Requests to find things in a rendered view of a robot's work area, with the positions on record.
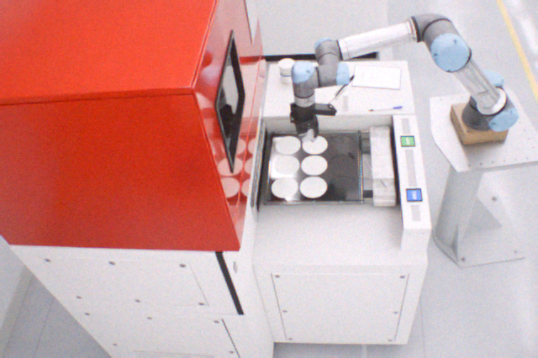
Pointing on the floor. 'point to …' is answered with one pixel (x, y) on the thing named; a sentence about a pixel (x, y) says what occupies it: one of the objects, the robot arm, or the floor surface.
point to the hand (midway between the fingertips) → (313, 139)
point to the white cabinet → (340, 302)
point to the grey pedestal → (473, 223)
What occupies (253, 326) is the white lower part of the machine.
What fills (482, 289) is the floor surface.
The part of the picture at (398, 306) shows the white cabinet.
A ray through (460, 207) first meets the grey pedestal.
